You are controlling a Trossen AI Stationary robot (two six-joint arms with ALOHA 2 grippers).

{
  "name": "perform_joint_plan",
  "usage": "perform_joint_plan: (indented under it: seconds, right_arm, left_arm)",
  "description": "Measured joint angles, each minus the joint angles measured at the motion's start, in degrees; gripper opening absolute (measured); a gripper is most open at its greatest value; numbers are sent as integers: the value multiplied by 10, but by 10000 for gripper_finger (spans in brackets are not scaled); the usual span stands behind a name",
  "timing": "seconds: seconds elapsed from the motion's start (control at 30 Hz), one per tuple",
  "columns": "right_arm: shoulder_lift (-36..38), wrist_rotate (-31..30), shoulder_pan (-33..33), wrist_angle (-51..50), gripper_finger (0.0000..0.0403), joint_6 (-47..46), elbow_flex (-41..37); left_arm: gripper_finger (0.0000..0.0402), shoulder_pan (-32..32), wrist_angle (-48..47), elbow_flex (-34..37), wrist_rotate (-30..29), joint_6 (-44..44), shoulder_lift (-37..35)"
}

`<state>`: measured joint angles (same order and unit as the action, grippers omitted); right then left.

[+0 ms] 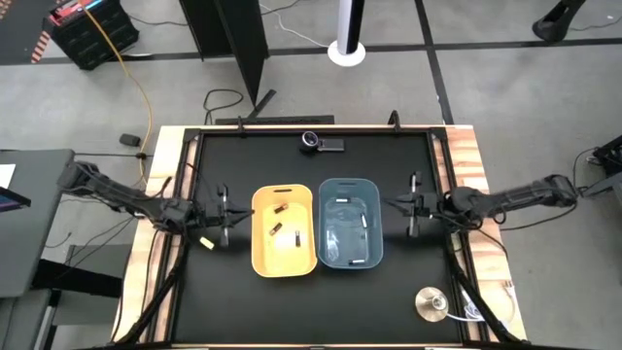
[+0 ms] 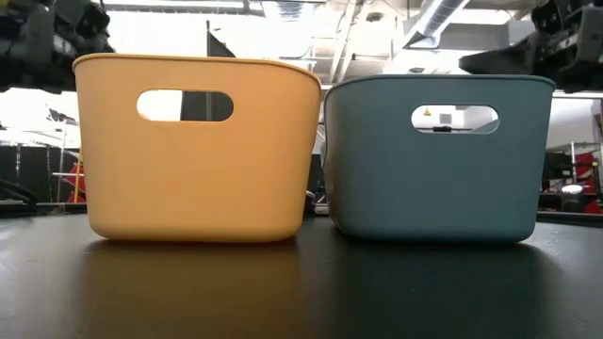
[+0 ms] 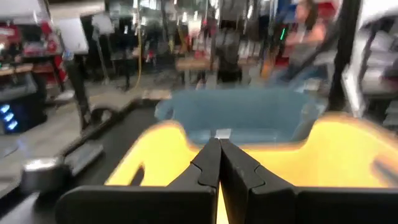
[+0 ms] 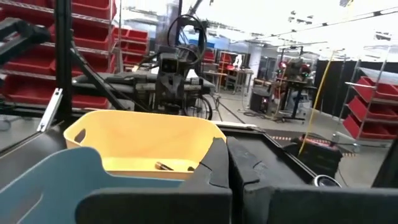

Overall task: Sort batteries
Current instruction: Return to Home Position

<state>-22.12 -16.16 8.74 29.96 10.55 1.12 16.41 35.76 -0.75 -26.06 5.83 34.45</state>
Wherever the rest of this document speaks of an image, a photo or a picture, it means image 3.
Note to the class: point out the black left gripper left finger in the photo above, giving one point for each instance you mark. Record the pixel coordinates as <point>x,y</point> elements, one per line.
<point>199,177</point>

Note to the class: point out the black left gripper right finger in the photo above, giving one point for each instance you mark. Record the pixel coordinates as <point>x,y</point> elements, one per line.
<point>245,180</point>

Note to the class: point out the silver battery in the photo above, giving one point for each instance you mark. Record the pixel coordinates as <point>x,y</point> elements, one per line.
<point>223,133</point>

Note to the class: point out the blue plastic bin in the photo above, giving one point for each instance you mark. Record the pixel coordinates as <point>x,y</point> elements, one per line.
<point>242,109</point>

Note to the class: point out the yellow plastic bin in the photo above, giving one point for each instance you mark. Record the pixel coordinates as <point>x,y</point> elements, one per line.
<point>335,155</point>

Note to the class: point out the wooden workbench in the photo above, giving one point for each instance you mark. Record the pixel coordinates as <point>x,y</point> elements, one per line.
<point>196,63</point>

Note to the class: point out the person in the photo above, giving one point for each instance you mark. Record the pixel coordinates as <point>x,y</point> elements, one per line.
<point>306,34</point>

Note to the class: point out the white shelf unit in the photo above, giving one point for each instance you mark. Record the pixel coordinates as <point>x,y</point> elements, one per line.
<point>373,62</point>

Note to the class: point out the white sign board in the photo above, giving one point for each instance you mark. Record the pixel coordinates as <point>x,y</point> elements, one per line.
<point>73,35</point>

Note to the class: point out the dark device with blue lights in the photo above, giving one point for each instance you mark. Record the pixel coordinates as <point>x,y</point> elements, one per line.
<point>18,115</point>

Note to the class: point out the black frame post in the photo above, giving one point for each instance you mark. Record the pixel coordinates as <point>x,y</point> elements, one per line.
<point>343,53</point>
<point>77,90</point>

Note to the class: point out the black table camera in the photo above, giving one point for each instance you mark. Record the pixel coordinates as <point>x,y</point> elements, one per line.
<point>43,174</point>

